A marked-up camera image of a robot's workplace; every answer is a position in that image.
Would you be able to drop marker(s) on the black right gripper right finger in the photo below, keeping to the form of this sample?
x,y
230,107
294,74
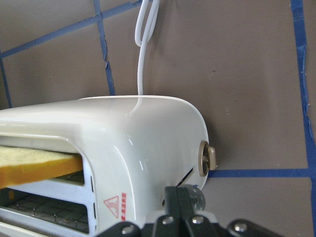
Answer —
x,y
199,223

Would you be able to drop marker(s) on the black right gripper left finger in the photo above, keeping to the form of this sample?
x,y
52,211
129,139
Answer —
x,y
163,223

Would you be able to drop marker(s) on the white two-slot toaster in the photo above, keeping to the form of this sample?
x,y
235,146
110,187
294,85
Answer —
x,y
132,147

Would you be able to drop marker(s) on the toast slice in toaster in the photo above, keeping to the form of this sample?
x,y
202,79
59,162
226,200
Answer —
x,y
22,165

